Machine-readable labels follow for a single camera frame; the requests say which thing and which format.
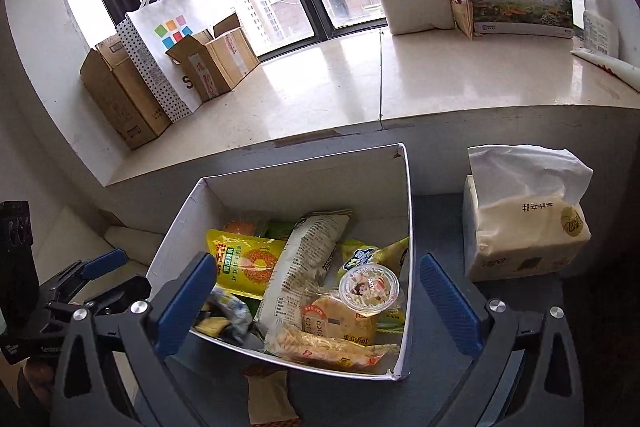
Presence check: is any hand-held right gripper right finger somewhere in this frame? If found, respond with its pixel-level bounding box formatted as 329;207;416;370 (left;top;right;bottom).
420;252;586;427

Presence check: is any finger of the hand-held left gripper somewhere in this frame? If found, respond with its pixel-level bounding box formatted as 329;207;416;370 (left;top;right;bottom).
41;249;128;304
89;275;152;316

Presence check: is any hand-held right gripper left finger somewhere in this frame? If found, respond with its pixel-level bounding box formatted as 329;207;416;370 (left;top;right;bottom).
50;251;218;427

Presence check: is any blue and yellow packet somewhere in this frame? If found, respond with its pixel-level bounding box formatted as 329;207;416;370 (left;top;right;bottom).
192;284;253;345

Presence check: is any yellow-green snack packet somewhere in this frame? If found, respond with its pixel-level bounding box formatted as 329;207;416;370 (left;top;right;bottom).
375;304;407;333

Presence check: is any yellow packet with ring print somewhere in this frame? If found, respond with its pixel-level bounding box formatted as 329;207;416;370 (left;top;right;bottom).
205;228;287;300

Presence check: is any clear jelly cup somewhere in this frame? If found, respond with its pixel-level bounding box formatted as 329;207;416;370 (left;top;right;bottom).
338;263;405;315

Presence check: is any yellow cartoon snack packet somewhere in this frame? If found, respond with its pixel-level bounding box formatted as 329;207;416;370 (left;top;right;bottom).
337;237;411;280

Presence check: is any long white green packet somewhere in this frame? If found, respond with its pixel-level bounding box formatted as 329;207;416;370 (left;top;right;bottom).
254;208;353;338

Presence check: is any green snack packet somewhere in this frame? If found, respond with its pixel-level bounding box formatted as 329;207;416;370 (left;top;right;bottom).
265;219;296;242

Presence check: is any round rice cracker packet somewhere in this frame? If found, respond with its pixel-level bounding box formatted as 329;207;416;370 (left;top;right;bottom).
300;294;378;345

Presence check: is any beige snack packet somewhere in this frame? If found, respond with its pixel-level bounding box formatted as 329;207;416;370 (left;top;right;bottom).
243;364;301;426

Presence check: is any crispy noodle snack packet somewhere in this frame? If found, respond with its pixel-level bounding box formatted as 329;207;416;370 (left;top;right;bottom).
264;321;401;370

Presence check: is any white storage box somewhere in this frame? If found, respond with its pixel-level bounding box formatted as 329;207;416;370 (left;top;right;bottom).
145;143;413;382

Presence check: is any person's left hand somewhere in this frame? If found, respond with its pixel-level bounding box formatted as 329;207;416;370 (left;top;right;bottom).
18;361;55;408

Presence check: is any cream sofa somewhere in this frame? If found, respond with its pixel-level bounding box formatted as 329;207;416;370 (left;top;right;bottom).
35;207;166;383

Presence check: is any beige tissue pack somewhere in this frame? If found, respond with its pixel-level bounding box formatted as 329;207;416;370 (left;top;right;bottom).
462;144;595;283

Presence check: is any large cardboard box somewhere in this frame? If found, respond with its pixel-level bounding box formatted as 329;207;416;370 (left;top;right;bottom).
80;34;173;151

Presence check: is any polka-dot paper bag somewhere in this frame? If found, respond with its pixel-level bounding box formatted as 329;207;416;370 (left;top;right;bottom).
116;14;193;124

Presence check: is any small open cardboard box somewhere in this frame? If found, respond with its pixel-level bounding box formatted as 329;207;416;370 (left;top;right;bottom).
165;13;261;105

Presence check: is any white bag with coloured squares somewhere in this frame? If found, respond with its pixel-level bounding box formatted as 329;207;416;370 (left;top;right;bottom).
125;0;216;118

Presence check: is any white windowsill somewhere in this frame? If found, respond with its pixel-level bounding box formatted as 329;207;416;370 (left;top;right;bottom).
105;27;640;188

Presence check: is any small brown paper bag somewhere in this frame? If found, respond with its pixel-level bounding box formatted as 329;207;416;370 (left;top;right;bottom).
447;0;475;40

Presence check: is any rolled white paper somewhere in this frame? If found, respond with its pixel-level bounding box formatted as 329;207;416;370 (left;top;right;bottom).
570;48;640;92

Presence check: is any landscape printed carton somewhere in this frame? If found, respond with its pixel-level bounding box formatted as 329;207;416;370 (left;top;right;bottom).
462;0;575;40

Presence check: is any white plastic bottle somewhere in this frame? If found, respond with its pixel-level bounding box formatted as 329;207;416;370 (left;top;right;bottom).
582;0;621;55

